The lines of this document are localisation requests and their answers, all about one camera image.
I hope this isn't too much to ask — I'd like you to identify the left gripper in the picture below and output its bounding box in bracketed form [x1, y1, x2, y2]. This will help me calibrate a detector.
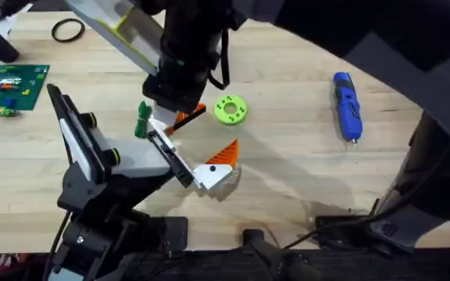
[80, 112, 241, 193]

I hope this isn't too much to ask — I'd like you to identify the orange ribbed wedge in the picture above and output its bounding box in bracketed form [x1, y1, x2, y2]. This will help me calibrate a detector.
[165, 102, 208, 138]

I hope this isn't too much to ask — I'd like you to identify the green toy vegetable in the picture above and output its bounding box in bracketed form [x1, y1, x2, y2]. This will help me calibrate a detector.
[134, 100, 153, 140]

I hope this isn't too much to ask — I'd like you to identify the blue electric screwdriver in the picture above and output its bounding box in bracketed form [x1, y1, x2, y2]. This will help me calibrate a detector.
[331, 70, 364, 145]

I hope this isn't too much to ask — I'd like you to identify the green disc with holes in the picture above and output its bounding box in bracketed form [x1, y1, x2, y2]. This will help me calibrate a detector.
[212, 94, 248, 127]

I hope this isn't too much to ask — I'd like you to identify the right wrist flat plate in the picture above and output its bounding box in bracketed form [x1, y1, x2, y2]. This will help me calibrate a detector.
[62, 0, 166, 77]

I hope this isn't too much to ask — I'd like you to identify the wrist flat plate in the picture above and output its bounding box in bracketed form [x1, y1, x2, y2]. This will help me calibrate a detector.
[62, 0, 166, 77]
[46, 83, 107, 185]

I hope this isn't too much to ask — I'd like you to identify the left wrist flat plate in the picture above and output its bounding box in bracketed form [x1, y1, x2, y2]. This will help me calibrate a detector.
[46, 83, 107, 185]

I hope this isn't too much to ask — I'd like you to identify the green board with blocks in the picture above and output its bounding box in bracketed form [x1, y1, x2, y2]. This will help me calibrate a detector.
[0, 63, 51, 112]

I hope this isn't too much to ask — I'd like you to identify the white paper sheet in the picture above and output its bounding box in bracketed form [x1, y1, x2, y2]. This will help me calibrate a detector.
[0, 2, 34, 41]

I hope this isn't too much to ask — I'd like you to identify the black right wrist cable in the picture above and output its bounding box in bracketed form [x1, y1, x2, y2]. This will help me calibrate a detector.
[208, 27, 231, 91]

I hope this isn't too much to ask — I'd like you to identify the black rail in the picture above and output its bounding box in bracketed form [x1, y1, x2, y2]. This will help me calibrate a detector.
[0, 246, 450, 281]

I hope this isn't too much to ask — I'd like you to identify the black clamp handle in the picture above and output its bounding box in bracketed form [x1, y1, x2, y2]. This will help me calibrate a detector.
[241, 228, 322, 281]

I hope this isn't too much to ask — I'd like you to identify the black ring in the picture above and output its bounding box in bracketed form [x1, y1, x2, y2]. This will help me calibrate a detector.
[50, 17, 87, 44]

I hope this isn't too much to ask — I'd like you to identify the black right arm base cable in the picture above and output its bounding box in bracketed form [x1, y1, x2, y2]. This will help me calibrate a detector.
[282, 216, 370, 251]

